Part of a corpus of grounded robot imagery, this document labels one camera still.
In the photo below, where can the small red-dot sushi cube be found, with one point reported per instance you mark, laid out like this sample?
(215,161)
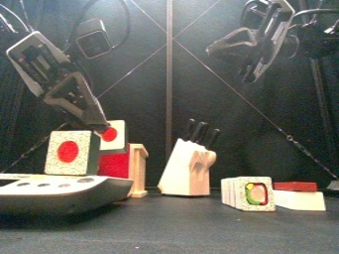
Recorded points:
(115,137)

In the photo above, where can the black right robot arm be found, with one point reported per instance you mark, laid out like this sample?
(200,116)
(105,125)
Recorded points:
(318,39)

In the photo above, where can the large red-dot sushi cube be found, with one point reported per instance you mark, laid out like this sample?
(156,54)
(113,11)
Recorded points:
(68,152)

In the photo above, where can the wooden box with red drawer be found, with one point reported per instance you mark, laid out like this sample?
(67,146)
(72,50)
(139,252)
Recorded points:
(138,172)

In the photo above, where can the sushi roll with green filling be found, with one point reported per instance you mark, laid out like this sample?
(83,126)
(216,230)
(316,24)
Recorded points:
(251,194)

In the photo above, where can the white grey boat tray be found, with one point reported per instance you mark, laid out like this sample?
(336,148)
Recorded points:
(61,195)

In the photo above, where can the wooden toy knife block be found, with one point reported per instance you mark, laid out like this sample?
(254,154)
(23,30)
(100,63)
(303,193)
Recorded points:
(187,172)

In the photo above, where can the red topped nigiri toy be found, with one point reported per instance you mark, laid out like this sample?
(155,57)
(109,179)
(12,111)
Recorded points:
(300,200)

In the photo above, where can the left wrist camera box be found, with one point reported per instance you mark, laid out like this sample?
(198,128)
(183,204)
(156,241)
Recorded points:
(93,39)

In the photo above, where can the vertical metal frame pole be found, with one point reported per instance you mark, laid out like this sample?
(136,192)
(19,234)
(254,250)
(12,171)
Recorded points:
(168,82)

